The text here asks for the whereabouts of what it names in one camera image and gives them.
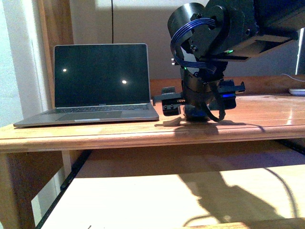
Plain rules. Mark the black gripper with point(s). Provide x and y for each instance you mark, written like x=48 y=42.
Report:
x=198 y=106

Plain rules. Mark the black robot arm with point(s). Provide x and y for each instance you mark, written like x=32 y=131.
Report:
x=204 y=38

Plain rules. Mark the wooden desk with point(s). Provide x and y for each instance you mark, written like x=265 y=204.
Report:
x=30 y=157

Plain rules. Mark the white monitor stand base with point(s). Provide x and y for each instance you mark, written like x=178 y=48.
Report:
x=297 y=92

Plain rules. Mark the wooden pull-out keyboard tray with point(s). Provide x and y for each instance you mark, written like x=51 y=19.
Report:
x=243 y=185

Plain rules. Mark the silver laptop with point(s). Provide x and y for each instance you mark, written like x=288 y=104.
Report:
x=98 y=83

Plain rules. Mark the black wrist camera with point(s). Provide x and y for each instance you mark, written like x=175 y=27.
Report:
x=228 y=90

